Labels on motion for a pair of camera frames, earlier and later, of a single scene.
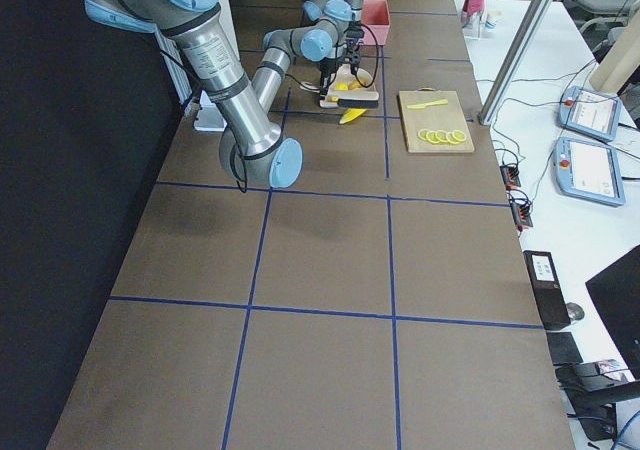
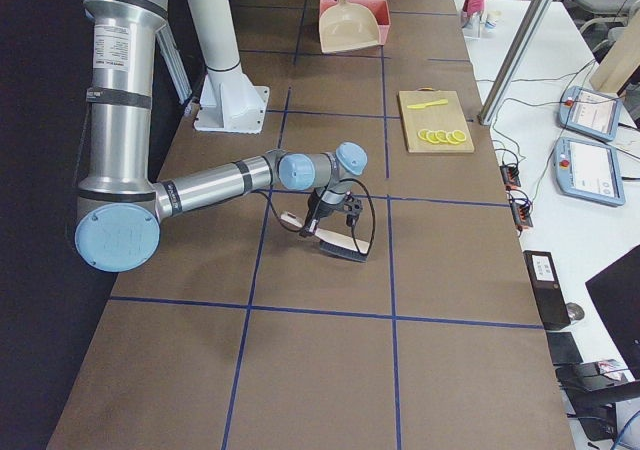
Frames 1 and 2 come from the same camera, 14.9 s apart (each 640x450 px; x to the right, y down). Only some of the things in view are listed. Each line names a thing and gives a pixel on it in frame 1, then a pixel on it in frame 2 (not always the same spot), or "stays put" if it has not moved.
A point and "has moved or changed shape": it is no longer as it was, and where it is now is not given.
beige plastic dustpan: [345, 74] has moved or changed shape
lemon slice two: [441, 135] stays put
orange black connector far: [510, 176] stays put
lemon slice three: [431, 136] stays put
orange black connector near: [522, 215] stays put
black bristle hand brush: [351, 99] -> [331, 242]
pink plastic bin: [375, 15] stays put
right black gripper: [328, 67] -> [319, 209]
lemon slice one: [459, 135] stays put
